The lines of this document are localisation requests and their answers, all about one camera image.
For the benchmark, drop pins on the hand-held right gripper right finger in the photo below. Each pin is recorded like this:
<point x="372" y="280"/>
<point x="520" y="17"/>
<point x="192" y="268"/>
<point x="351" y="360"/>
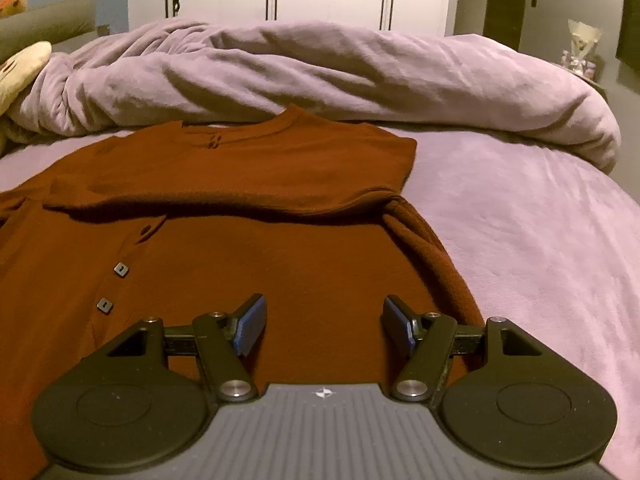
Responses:
<point x="400" y="325"/>

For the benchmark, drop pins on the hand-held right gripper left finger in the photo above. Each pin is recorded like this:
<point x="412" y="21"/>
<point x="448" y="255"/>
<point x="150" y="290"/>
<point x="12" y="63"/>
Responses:
<point x="248" y="324"/>

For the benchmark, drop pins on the rust brown buttoned cardigan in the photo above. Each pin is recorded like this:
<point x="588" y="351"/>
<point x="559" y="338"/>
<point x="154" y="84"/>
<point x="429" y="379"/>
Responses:
<point x="300" y="260"/>

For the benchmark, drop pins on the bed with lilac sheet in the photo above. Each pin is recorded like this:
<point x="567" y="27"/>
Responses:
<point x="525" y="240"/>

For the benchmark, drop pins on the lilac duvet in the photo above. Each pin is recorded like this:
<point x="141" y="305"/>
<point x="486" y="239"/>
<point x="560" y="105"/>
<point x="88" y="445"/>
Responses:
<point x="300" y="75"/>

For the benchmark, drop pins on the wrapped flower bouquet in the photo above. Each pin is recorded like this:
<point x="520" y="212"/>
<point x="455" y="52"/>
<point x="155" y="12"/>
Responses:
<point x="580" y="47"/>

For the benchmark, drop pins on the cream plush toy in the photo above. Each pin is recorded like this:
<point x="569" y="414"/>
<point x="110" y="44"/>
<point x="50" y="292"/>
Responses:
<point x="22" y="67"/>

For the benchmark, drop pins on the grey-green padded headboard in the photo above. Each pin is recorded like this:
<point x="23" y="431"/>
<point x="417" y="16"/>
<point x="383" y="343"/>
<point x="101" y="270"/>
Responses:
<point x="40" y="30"/>

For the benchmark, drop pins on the orange plush toy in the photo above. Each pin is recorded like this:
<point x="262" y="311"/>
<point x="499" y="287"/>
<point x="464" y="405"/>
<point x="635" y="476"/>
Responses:
<point x="12" y="5"/>

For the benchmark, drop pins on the dark wall panel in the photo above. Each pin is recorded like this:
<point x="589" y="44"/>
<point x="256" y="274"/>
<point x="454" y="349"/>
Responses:
<point x="629" y="30"/>

